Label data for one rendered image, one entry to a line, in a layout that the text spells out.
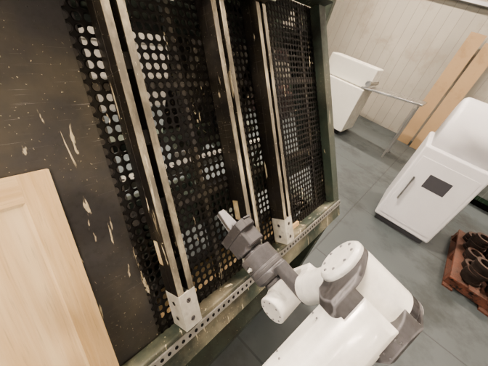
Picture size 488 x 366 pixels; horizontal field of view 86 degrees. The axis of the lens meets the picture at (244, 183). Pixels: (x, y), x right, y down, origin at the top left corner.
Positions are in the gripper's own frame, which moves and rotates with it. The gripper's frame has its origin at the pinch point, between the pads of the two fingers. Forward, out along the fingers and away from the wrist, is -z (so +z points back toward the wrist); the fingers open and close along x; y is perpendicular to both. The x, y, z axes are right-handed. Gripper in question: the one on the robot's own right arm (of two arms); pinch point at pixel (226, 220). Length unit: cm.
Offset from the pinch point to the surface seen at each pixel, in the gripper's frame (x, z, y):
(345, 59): -35, -173, -500
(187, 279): -24.0, 2.2, 6.7
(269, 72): 18, -39, -51
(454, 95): 0, 8, -688
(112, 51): 21.4, -41.9, 11.0
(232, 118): 7.7, -28.3, -24.4
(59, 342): -26.6, -3.0, 38.4
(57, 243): -10.4, -18.2, 32.4
